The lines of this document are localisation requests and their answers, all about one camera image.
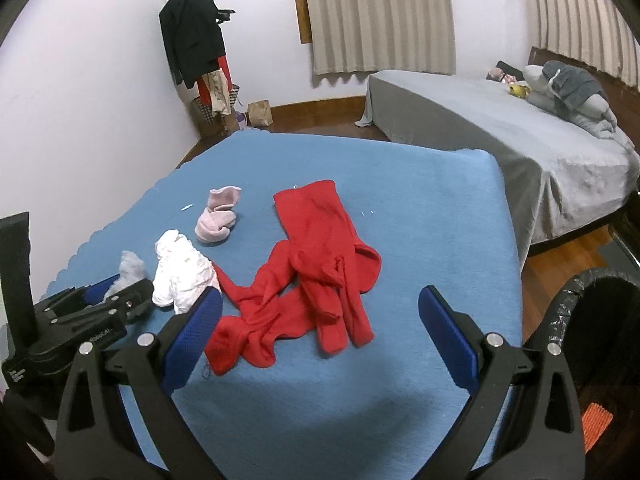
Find grey tissue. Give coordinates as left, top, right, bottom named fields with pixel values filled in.
left=104, top=250, right=146, bottom=299

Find orange mesh sponge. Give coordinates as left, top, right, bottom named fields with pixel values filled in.
left=582, top=403, right=613, bottom=453

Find red glove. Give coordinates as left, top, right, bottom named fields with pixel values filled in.
left=273, top=180, right=382, bottom=356
left=205, top=240, right=316, bottom=376

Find black lined trash bin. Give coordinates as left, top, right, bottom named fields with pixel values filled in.
left=528, top=268, right=640, bottom=479

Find pink baby socks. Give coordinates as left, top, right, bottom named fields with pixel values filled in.
left=194, top=185, right=242, bottom=244

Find wicker laundry basket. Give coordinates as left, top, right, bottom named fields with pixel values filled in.
left=191, top=84, right=241, bottom=131

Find blue table cloth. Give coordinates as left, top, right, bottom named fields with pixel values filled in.
left=49, top=130, right=522, bottom=479

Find wooden coat rack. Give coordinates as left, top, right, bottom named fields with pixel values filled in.
left=169, top=0, right=246, bottom=139

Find black metal chair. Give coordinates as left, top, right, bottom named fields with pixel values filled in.
left=604, top=181, right=639, bottom=280

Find brown paper bag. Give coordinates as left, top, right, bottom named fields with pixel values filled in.
left=246, top=100, right=273, bottom=128

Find beige hanging garment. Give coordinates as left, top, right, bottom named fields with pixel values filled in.
left=202, top=68, right=232, bottom=116

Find bed with grey sheet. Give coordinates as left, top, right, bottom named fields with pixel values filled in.
left=360, top=70, right=639, bottom=259

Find red hanging garment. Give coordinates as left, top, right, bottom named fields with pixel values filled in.
left=196, top=55, right=232, bottom=115

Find black hanging jacket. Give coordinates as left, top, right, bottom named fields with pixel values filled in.
left=160, top=0, right=235, bottom=89

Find yellow plush toy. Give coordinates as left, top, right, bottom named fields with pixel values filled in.
left=509, top=84, right=530, bottom=99

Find grey folded blankets pile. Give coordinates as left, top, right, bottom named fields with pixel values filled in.
left=523, top=61, right=617, bottom=139

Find wooden headboard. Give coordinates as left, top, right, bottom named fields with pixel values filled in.
left=527, top=45, right=640, bottom=146

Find pink plush toy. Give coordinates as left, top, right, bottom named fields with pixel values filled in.
left=486, top=67, right=521, bottom=84

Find left beige curtain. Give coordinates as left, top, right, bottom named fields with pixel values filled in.
left=307, top=0, right=456, bottom=76

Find beige curtain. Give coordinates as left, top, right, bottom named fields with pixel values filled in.
left=307, top=0, right=456, bottom=76
left=526, top=0, right=639, bottom=89

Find right beige curtain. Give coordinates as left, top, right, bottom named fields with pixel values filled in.
left=526, top=0, right=639, bottom=89

